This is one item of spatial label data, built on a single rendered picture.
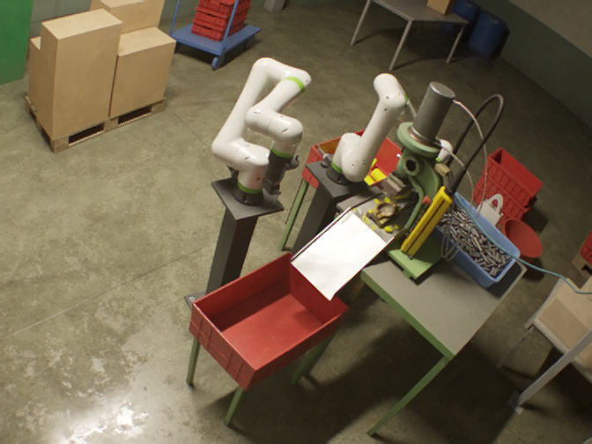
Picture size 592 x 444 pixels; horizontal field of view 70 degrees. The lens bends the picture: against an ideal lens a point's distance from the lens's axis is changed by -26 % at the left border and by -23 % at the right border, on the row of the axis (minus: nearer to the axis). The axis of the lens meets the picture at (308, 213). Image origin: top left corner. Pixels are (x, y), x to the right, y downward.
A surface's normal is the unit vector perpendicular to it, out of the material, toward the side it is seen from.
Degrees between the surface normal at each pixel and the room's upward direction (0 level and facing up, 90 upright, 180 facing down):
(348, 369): 0
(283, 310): 0
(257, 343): 0
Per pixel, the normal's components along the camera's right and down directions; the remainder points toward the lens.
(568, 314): -0.67, 0.32
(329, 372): 0.29, -0.71
